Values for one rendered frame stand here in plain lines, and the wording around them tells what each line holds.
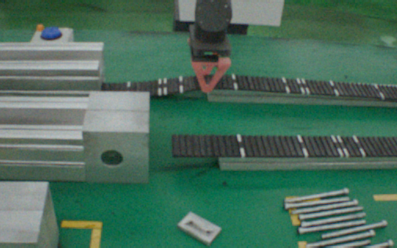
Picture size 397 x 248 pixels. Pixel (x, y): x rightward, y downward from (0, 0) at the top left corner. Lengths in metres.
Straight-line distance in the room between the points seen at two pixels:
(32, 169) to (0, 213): 0.17
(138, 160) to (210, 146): 0.12
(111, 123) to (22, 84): 0.25
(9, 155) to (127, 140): 0.17
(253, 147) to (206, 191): 0.10
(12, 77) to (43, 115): 0.15
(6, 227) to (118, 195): 0.20
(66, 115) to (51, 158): 0.08
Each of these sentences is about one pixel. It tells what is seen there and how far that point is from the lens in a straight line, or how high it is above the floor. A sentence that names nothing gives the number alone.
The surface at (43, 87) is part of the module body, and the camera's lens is 0.79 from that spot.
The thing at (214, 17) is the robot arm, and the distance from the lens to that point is 0.66.
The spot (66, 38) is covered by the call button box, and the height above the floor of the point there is 0.84.
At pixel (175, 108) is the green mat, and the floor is 0.78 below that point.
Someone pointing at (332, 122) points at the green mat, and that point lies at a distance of 0.84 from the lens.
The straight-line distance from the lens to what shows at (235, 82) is 0.83.
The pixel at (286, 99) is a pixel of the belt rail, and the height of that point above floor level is 0.79.
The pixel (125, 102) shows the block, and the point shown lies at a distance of 0.64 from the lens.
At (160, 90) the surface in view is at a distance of 0.81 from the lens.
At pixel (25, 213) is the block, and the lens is 0.50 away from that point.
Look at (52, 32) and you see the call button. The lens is 0.93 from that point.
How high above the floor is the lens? 1.23
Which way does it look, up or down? 36 degrees down
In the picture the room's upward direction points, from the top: 5 degrees clockwise
